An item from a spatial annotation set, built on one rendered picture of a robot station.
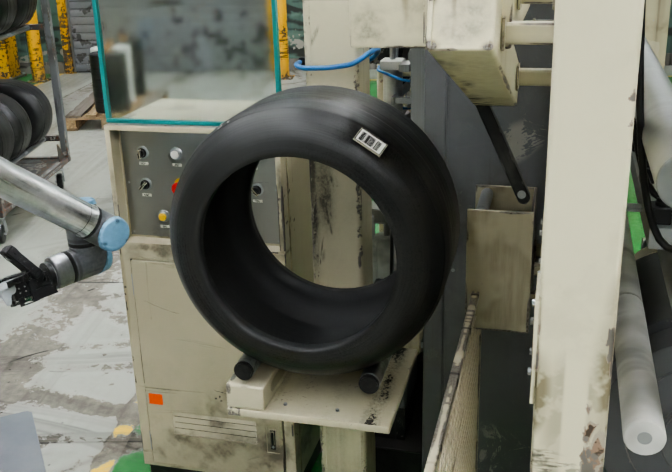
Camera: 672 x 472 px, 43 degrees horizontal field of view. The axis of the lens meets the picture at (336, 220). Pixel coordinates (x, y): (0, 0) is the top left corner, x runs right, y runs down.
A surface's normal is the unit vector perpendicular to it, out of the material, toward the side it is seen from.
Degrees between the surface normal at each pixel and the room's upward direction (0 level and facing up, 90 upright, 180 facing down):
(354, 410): 0
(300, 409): 0
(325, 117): 44
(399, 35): 90
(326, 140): 80
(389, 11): 90
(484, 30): 72
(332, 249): 90
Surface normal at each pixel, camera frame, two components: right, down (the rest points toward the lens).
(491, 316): -0.25, 0.32
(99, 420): -0.03, -0.94
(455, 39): -0.25, 0.02
